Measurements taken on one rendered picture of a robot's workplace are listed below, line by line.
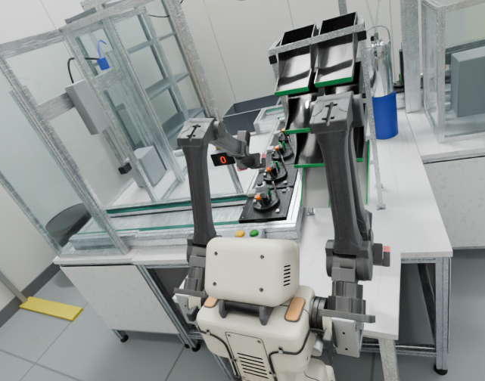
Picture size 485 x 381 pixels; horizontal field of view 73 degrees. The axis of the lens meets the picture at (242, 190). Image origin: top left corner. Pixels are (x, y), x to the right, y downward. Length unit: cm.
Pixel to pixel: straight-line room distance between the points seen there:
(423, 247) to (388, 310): 32
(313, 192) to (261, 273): 81
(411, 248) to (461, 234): 99
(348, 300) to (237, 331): 26
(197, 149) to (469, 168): 160
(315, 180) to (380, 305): 59
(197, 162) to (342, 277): 47
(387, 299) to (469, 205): 113
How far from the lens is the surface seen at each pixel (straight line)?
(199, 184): 92
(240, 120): 355
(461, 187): 220
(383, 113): 218
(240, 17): 527
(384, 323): 123
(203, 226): 98
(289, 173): 185
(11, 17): 428
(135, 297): 224
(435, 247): 146
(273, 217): 154
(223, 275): 81
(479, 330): 231
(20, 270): 396
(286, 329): 79
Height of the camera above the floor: 187
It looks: 30 degrees down
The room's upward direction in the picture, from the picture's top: 20 degrees counter-clockwise
